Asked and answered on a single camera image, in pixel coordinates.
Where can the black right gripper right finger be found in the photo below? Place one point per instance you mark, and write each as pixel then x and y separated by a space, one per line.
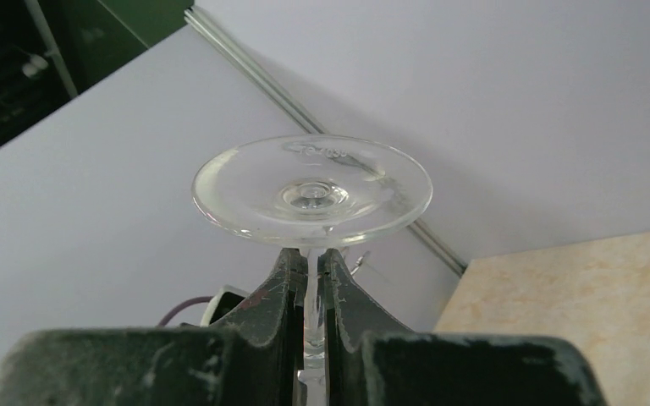
pixel 374 359

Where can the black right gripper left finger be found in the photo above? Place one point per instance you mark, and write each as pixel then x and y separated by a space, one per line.
pixel 249 357

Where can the clear wine glass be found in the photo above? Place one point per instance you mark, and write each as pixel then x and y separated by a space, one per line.
pixel 312 192

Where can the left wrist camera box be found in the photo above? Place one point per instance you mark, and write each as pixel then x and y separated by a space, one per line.
pixel 226 299

